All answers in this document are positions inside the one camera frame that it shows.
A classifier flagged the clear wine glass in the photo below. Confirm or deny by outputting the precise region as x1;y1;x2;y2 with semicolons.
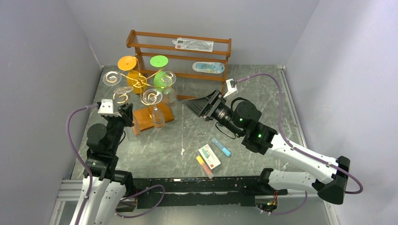
161;71;176;107
102;71;122;86
113;86;140;142

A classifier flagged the orange plastic goblet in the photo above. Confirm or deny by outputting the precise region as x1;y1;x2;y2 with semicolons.
117;55;147;95

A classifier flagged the clear champagne flute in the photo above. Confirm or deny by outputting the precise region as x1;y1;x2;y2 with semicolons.
141;88;165;128

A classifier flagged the green plastic goblet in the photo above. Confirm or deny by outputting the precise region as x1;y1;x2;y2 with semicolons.
150;55;173;91

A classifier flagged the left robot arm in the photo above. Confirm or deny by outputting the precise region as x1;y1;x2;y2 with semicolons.
66;99;134;225

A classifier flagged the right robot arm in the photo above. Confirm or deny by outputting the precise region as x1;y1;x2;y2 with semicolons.
182;90;350;205

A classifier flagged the blue packaged item lower shelf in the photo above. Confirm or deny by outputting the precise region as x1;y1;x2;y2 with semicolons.
192;62;225;74

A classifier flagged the wooden two-tier shelf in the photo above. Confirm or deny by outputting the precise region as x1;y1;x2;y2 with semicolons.
126;30;232;93

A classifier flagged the yellow pink marker pen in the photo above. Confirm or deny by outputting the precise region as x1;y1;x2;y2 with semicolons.
196;156;214;179

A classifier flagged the blue marker pen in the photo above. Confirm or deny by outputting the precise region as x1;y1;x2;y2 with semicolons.
212;138;231;157

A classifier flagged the small white teal box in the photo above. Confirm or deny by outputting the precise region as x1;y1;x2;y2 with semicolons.
198;144;221;170

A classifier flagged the packaged item top shelf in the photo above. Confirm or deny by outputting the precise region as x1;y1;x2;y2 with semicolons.
172;37;214;52

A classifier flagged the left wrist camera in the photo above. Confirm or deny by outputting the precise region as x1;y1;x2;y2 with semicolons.
98;99;122;117

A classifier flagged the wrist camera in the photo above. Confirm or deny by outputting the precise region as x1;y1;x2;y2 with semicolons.
223;79;238;99
98;99;122;117

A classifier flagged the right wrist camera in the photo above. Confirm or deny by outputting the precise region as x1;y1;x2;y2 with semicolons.
223;79;238;99

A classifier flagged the gold wire wine glass rack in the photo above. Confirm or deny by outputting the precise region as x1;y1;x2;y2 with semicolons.
102;55;176;136

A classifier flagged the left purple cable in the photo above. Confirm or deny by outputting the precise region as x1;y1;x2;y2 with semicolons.
65;104;100;225

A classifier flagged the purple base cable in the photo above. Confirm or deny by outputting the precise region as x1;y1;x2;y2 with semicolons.
115;185;166;218

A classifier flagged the black base frame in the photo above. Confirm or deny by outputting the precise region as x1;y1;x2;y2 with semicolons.
116;169;288;212

